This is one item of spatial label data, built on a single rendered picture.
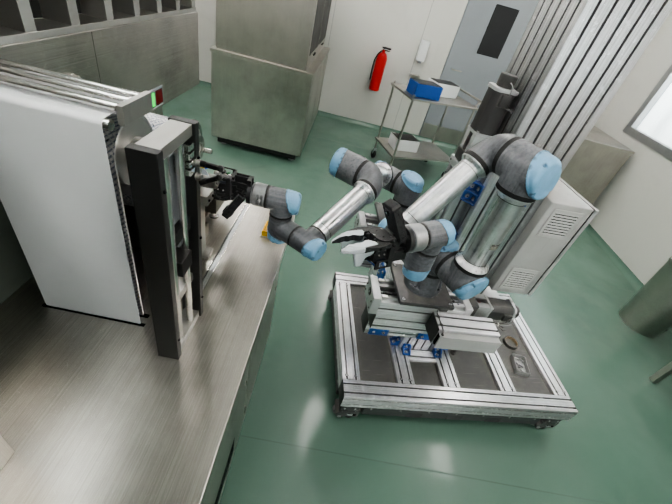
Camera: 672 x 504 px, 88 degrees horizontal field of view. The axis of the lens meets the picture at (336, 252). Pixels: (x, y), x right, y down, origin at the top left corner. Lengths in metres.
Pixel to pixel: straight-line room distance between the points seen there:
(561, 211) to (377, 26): 4.27
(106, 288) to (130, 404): 0.27
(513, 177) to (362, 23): 4.53
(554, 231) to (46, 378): 1.65
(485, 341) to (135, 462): 1.20
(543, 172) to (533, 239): 0.58
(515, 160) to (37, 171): 1.08
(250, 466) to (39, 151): 1.43
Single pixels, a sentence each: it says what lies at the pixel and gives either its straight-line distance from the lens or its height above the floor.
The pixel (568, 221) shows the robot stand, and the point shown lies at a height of 1.17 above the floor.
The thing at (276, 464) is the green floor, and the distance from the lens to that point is 1.82.
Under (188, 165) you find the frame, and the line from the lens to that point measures 0.74.
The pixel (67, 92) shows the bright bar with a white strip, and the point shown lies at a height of 1.45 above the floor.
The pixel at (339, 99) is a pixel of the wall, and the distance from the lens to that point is 5.60.
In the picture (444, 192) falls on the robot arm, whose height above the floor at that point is 1.28.
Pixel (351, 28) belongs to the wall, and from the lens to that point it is 5.44.
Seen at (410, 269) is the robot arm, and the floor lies 1.10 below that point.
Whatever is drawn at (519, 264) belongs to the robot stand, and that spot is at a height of 0.93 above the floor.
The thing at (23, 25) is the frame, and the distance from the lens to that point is 1.15.
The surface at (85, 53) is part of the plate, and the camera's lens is 1.29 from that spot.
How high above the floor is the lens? 1.71
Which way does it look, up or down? 38 degrees down
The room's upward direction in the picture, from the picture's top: 16 degrees clockwise
